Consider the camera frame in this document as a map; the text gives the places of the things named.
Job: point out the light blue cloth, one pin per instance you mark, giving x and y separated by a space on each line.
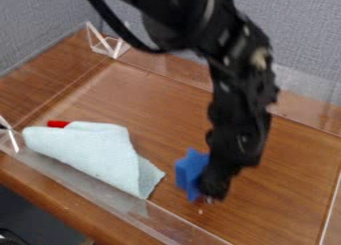
98 149

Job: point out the blue star foam block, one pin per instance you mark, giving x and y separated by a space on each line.
189 168

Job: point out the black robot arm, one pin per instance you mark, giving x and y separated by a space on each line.
210 28

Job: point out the red block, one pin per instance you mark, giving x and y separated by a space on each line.
59 124

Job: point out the clear acrylic left bracket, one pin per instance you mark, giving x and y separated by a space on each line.
7 127

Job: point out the clear acrylic corner bracket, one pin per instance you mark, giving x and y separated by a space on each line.
111 47

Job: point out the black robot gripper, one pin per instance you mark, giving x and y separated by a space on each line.
238 133

